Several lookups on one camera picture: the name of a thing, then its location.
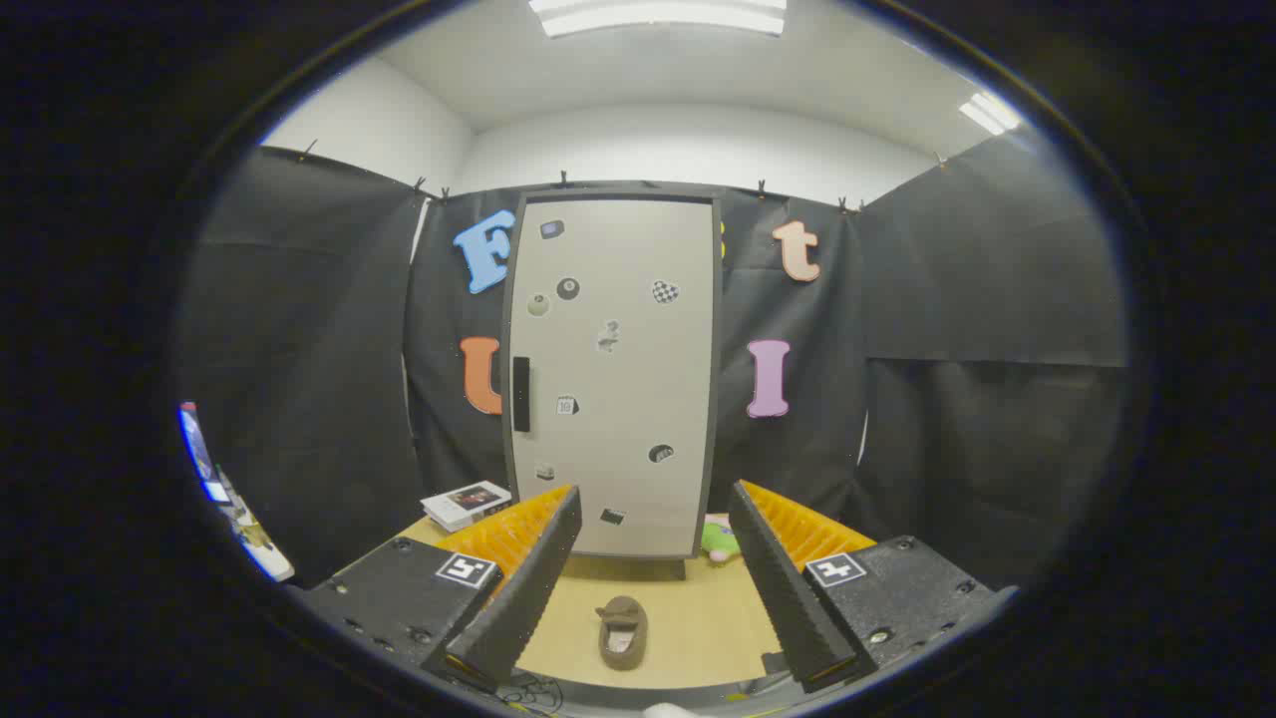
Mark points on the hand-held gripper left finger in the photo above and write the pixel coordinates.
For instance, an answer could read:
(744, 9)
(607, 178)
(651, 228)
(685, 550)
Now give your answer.
(528, 588)

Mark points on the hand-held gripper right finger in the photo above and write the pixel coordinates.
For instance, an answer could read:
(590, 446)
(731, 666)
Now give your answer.
(783, 588)

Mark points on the brown fuzzy shoe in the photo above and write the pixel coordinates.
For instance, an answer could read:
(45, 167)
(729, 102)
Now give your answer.
(622, 638)

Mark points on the grey shoe cabinet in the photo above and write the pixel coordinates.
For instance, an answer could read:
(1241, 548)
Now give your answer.
(638, 568)

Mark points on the green and pink plush toy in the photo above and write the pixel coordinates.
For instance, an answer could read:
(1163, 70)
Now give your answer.
(720, 540)

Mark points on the white book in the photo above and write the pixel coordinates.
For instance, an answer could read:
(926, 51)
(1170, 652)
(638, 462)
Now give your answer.
(464, 499)

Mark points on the cluttered white side table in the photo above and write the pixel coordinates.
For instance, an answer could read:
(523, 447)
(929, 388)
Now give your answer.
(254, 538)

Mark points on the black backdrop cloth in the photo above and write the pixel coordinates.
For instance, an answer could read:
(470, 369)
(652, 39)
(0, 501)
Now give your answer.
(299, 349)

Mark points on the blue framed display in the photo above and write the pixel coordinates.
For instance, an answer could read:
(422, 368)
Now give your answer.
(197, 454)

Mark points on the small ceiling light panel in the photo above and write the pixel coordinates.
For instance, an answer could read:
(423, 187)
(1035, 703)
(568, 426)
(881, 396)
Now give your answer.
(989, 112)

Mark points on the large ceiling light panel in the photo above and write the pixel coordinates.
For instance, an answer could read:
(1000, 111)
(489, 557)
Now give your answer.
(658, 15)

